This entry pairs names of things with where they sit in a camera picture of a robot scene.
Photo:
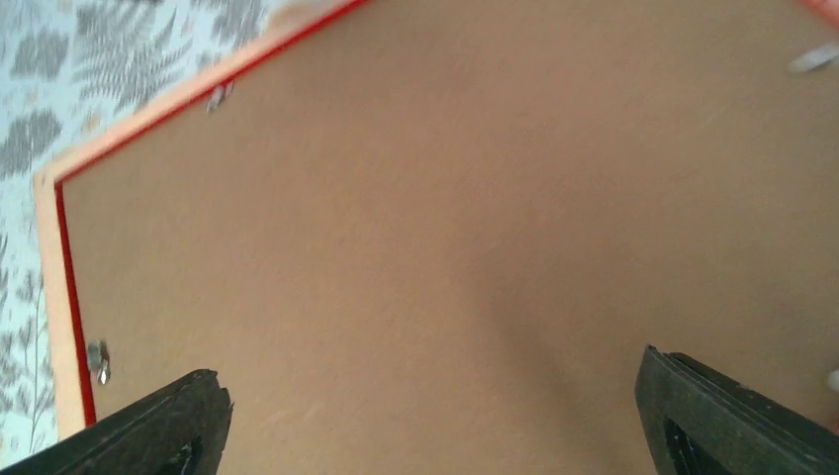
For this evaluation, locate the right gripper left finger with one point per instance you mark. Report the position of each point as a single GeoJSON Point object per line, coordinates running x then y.
{"type": "Point", "coordinates": [182, 428]}

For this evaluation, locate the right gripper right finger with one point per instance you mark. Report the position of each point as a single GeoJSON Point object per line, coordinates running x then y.
{"type": "Point", "coordinates": [697, 420]}

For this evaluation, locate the red picture frame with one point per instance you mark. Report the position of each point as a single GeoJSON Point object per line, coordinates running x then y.
{"type": "Point", "coordinates": [65, 262]}

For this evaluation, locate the brown backing board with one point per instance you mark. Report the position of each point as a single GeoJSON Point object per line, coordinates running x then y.
{"type": "Point", "coordinates": [459, 229]}

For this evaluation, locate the floral patterned table cloth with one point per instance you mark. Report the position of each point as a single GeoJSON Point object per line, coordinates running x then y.
{"type": "Point", "coordinates": [70, 69]}

